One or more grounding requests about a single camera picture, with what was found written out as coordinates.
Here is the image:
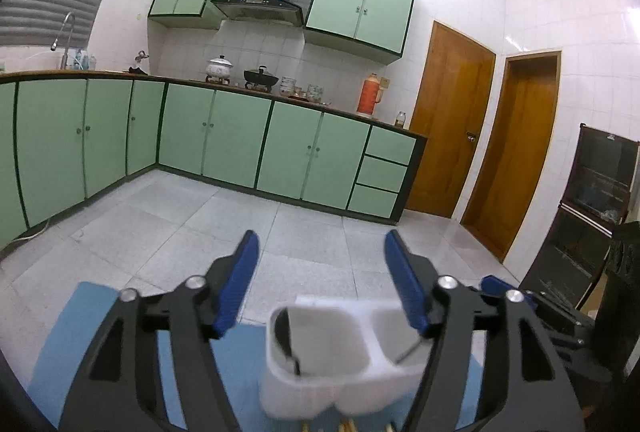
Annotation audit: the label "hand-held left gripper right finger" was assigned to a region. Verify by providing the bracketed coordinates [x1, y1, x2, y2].
[383, 228, 586, 432]

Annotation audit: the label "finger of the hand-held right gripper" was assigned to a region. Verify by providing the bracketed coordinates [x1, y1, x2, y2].
[481, 275, 614, 376]

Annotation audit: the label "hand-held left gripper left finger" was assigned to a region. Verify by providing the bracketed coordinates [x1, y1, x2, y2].
[59, 229, 261, 432]

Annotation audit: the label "white two-compartment utensil holder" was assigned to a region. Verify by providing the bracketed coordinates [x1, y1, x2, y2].
[260, 294, 441, 418]

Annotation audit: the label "dark spoon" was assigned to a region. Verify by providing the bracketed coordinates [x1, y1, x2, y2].
[275, 309, 302, 375]

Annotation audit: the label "black glass-front cabinet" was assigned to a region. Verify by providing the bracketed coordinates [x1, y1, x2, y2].
[517, 123, 640, 313]

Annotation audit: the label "green base cabinets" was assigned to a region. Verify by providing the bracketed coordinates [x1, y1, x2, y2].
[0, 69, 428, 253]

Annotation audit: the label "closed wooden door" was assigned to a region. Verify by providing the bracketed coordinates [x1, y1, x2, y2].
[404, 19, 497, 219]

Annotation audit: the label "blue mat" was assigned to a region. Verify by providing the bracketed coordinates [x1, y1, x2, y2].
[27, 281, 486, 432]

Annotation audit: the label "red thermos flask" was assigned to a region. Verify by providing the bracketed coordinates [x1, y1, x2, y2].
[356, 73, 385, 116]

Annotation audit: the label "black wok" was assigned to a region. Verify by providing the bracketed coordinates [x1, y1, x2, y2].
[243, 66, 280, 90]

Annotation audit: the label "white lidded pot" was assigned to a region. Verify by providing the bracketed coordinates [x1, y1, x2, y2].
[206, 55, 235, 85]

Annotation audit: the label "black range hood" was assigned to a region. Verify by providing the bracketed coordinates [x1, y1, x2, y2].
[210, 0, 305, 29]

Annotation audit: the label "metal sink faucet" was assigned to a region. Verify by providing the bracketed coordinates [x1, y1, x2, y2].
[50, 12, 76, 70]

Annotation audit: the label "wooden door with frame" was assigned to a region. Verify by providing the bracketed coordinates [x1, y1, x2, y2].
[460, 51, 562, 265]

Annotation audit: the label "white floor cable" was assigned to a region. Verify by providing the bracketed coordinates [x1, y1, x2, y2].
[0, 217, 51, 258]

